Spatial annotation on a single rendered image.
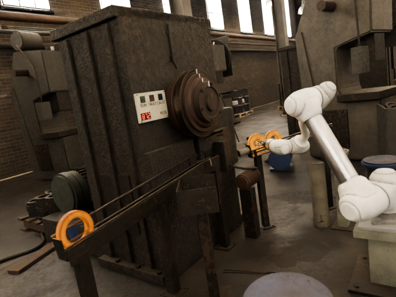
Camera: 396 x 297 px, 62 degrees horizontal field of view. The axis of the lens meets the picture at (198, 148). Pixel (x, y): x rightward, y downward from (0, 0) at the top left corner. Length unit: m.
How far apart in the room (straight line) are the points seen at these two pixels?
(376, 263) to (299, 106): 0.95
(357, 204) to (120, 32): 1.58
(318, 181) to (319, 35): 2.53
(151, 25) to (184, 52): 0.34
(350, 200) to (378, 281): 0.57
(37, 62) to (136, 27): 4.30
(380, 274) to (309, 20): 3.50
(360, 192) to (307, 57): 3.27
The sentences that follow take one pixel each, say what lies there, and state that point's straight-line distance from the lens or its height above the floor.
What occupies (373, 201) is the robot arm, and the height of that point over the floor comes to 0.55.
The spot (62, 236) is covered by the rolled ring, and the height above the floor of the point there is 0.66.
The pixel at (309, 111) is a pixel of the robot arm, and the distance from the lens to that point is 1.84.
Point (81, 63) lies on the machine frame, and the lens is 2.39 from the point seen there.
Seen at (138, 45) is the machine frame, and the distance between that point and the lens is 2.14.
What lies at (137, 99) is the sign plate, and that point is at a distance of 2.03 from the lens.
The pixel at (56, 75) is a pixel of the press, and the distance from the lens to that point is 6.35.
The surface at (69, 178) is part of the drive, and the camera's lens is 3.02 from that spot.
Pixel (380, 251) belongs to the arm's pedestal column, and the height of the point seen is 0.22.
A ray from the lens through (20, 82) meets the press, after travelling 6.73.
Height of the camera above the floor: 1.20
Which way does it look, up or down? 10 degrees down
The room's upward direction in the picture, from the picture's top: 9 degrees counter-clockwise
